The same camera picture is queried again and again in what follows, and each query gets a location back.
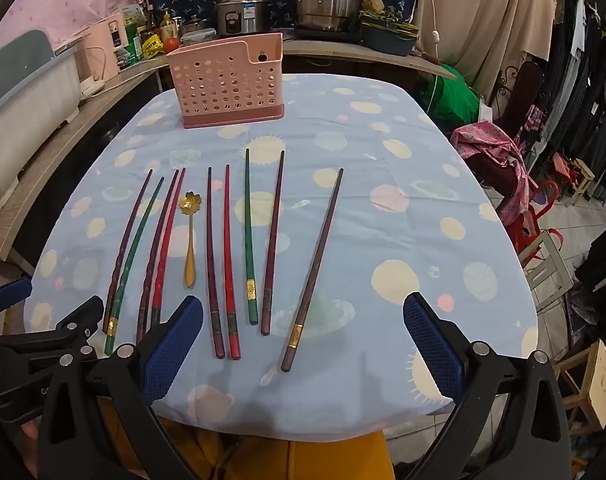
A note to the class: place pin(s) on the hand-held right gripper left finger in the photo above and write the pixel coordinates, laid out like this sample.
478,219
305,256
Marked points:
173,345

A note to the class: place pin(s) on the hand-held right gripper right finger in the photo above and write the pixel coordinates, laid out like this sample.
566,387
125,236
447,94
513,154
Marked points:
433,345

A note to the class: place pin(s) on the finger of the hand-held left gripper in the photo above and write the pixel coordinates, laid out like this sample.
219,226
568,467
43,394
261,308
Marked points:
13,291
78,322

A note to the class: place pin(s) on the green wavy chopstick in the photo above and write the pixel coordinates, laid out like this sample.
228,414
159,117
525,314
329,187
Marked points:
134,260

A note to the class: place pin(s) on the red straight chopstick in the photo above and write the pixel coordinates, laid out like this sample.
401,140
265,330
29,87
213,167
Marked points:
229,260

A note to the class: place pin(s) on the red wavy chopstick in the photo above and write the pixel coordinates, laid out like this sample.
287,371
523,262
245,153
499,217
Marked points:
170,240

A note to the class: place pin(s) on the maroon wavy chopstick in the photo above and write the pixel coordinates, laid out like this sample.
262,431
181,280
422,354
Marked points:
160,240

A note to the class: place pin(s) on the dark purple wavy chopstick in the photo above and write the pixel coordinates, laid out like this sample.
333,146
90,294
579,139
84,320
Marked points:
131,230

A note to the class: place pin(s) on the green straight chopstick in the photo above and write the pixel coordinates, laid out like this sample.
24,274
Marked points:
249,240

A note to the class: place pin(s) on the brown chopstick gold band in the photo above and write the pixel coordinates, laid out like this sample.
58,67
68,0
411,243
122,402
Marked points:
315,265

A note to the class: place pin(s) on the maroon straight chopstick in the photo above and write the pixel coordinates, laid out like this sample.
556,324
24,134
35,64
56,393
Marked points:
274,240
212,260

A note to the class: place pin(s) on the pink perforated utensil caddy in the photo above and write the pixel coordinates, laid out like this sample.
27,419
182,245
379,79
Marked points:
223,85

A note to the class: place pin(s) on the gold flower spoon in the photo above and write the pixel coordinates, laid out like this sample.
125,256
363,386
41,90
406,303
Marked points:
189,260

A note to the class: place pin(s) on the blue planet print tablecloth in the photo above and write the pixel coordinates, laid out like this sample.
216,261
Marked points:
383,240

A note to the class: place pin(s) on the white chair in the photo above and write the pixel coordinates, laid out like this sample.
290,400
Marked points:
550,270

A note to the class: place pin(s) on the person's yellow clothing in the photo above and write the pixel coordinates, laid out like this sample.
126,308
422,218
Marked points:
293,460

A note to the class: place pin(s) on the red plastic stool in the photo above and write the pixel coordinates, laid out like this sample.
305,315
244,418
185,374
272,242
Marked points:
538,215

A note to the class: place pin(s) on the wooden stool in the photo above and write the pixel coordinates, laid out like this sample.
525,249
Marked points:
595,385

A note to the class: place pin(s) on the white dish rack grey lid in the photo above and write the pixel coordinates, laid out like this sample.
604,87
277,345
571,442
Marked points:
23,110

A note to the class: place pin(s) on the pink floral cloth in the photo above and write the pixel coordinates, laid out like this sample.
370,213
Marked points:
493,145

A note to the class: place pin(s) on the white power strip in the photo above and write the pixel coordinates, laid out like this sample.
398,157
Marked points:
93,86

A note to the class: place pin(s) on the green bag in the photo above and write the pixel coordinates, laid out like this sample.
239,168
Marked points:
453,95

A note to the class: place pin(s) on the pink kitchen appliance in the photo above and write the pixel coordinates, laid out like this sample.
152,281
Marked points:
105,45

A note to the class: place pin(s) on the dark metal chair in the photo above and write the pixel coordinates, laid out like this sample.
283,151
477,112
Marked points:
528,90

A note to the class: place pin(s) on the yellow packet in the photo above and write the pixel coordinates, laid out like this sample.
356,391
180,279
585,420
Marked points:
152,46

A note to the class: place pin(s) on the green carton box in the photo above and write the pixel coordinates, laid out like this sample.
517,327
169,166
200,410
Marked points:
132,35

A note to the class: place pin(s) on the row of hanging clothes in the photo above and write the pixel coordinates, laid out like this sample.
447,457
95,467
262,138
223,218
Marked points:
588,85

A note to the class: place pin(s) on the blue planter with plants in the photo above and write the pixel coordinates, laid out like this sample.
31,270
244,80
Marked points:
388,40

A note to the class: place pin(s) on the glass container with lid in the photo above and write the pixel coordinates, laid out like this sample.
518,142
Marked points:
198,35

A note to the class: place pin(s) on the beige curtain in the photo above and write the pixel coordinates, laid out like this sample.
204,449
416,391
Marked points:
488,20

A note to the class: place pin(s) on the steel rice cooker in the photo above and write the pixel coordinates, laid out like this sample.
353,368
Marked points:
243,12

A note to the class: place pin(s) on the yellowish stone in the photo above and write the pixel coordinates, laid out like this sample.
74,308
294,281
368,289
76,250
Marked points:
374,4

